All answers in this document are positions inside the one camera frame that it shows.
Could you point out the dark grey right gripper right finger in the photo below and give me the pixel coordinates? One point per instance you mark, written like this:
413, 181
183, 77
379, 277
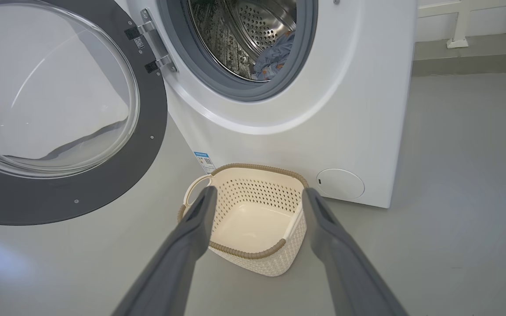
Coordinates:
345, 267

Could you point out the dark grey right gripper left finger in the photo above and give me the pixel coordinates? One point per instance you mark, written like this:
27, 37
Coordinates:
178, 263

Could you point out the round dark washer door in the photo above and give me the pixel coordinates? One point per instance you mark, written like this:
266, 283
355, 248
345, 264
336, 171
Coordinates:
103, 193

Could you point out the blue bear print garment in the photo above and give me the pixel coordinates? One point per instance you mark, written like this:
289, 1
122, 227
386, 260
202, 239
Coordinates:
276, 52

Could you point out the white front-load washing machine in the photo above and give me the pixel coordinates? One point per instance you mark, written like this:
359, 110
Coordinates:
358, 109

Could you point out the round white filter cover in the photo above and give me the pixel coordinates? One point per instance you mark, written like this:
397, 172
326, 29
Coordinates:
341, 184

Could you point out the cream perforated laundry basket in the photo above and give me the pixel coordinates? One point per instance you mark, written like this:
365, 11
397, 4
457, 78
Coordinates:
253, 224

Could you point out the blue energy label sticker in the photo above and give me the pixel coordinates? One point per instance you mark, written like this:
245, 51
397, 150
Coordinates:
204, 162

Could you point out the white metal rack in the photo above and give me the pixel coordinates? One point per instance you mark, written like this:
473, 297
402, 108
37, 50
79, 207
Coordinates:
459, 26

